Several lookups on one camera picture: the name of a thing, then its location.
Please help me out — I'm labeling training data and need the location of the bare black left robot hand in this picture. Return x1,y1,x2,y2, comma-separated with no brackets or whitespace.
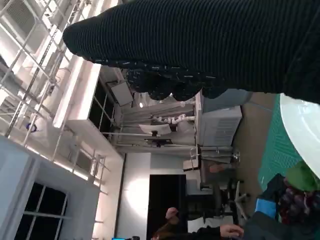
255,173,289,221

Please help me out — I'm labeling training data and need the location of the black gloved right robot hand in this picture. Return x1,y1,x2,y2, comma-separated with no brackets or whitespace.
62,0,320,103

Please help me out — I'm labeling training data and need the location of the purple toy grape bunch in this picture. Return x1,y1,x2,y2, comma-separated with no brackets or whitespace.
277,159,320,227

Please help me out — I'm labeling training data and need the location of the white plate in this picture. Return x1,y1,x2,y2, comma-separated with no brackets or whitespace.
279,92,320,180

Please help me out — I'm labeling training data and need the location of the black office chair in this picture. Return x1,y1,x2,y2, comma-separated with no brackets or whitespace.
199,179,251,222

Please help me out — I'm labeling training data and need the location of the green cutting mat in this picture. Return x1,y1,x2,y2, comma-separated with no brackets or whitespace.
257,94,320,198

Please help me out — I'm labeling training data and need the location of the white mesh cabinet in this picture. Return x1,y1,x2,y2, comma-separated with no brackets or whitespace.
199,104,243,148

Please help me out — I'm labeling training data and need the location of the hanging grey monitor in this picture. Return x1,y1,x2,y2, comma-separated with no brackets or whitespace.
107,81,135,107

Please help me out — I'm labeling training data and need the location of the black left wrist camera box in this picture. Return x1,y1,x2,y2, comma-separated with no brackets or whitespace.
243,212,320,240

